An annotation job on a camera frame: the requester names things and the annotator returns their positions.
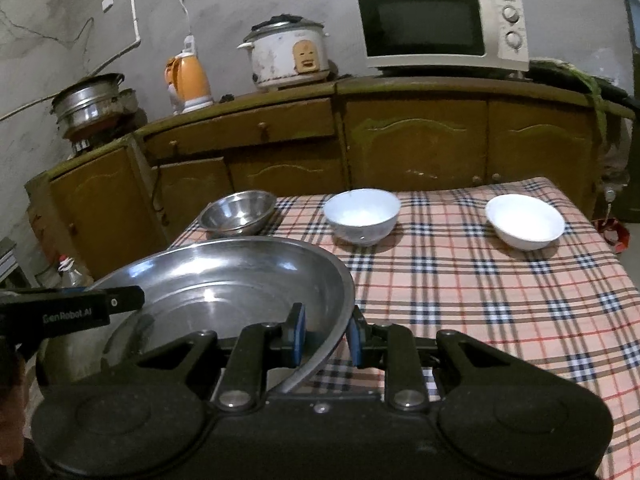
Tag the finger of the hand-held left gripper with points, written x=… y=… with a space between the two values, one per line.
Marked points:
x=125 y=301

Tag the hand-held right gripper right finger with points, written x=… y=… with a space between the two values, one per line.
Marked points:
x=356 y=340

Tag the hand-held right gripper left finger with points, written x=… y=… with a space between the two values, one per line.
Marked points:
x=300 y=332

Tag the deep white ceramic bowl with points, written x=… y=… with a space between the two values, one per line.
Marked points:
x=360 y=217

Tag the steel bowl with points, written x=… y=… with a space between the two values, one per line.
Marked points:
x=235 y=215

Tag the shallow white bowl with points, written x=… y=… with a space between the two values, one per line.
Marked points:
x=525 y=222

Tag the cooking oil bottle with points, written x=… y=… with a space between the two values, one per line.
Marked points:
x=75 y=275

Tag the checked tablecloth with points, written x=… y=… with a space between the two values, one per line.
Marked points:
x=475 y=300

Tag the gas stove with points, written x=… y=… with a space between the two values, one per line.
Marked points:
x=100 y=137

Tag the small steel pot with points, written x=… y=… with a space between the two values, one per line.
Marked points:
x=129 y=101

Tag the steel steamer pot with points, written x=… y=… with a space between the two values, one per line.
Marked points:
x=85 y=102

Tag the wooden cabinet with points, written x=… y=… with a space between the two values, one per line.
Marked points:
x=415 y=135

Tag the small black object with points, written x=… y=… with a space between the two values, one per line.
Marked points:
x=227 y=97

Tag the orange electric kettle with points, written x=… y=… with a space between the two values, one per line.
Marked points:
x=192 y=80

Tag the white power plug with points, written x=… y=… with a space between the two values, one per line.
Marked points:
x=189 y=45

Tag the white rice cooker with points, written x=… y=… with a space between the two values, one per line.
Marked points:
x=275 y=55

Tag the red plastic bag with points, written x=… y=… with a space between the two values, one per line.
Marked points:
x=617 y=234

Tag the green door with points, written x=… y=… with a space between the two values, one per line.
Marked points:
x=631 y=185

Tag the white microwave oven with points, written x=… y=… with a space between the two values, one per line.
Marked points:
x=425 y=25

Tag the dark cloth bundle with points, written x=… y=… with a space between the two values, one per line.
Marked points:
x=555 y=72

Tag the green leek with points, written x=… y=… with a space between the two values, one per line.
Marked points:
x=597 y=105

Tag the white wall pipe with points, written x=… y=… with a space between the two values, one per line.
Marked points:
x=134 y=10

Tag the white wall socket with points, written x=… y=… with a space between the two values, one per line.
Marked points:
x=107 y=3

